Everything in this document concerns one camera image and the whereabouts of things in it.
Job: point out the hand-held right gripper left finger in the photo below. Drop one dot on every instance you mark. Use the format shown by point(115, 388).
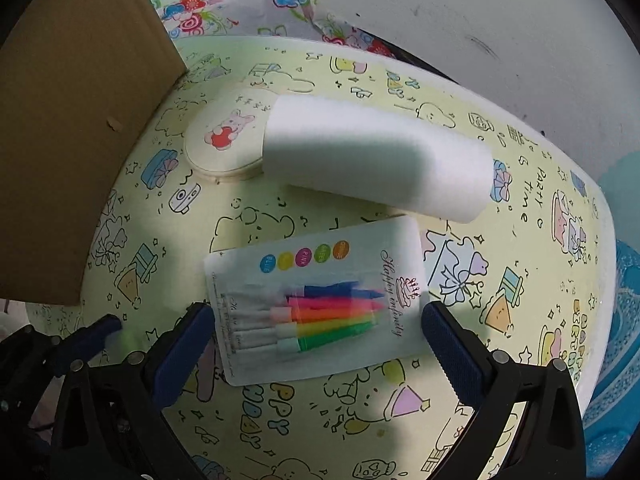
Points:
point(180, 355)

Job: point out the blue foil balloon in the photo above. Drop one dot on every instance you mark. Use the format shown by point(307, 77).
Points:
point(625, 310)

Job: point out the white foam cylinder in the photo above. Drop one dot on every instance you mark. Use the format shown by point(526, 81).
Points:
point(375, 160)

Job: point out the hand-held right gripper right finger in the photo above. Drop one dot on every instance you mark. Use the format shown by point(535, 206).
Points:
point(452, 355)

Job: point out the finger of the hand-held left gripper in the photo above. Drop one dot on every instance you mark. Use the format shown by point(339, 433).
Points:
point(100, 330)

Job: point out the brown cardboard box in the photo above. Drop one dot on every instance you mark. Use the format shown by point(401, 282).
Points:
point(75, 135)

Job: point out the colourful candle packet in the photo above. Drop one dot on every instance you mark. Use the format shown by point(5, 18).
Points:
point(310, 270)

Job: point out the floral printed sheet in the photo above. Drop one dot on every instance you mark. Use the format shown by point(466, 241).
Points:
point(280, 0)

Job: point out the round cream rabbit case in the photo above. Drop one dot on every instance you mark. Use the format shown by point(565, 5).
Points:
point(225, 135)

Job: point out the yellow printed table mat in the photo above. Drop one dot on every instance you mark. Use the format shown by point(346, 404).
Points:
point(350, 430)

